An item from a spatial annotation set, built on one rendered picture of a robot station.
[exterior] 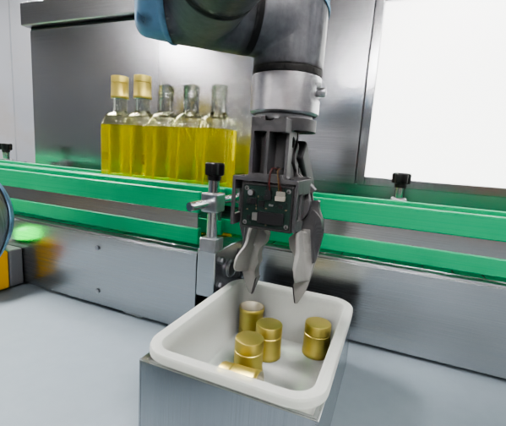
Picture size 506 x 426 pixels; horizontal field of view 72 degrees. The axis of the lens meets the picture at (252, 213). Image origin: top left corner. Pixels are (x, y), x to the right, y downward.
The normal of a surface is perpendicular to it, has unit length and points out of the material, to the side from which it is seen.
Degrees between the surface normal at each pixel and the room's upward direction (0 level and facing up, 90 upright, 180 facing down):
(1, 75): 90
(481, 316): 90
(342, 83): 90
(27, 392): 0
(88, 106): 90
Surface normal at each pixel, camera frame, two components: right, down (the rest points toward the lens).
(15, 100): 0.73, 0.16
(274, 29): 0.29, 0.65
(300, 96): 0.37, 0.18
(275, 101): -0.36, 0.14
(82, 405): 0.07, -0.98
